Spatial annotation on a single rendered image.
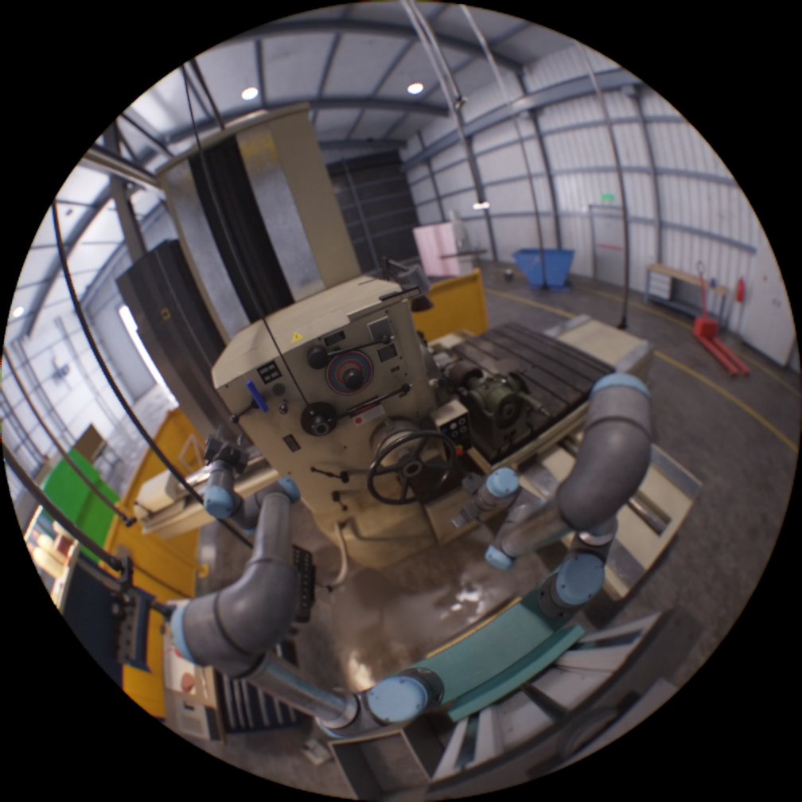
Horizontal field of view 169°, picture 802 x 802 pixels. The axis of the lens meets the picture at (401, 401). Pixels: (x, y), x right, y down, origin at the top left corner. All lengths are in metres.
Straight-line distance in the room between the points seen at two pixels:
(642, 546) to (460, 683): 1.16
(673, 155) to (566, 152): 3.13
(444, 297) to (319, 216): 2.64
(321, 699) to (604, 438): 0.67
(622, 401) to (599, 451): 0.09
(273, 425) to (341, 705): 0.92
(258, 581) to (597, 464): 0.48
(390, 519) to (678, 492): 1.87
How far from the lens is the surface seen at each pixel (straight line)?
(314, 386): 0.99
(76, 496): 4.24
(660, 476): 1.99
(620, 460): 0.37
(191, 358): 1.75
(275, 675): 0.56
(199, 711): 1.76
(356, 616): 2.32
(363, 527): 1.84
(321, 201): 1.59
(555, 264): 7.02
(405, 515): 1.78
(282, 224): 1.56
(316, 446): 1.14
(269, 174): 1.64
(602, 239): 8.45
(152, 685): 2.86
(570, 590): 0.71
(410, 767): 2.03
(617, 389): 0.46
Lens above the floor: 2.11
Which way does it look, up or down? 35 degrees down
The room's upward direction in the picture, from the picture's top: 19 degrees counter-clockwise
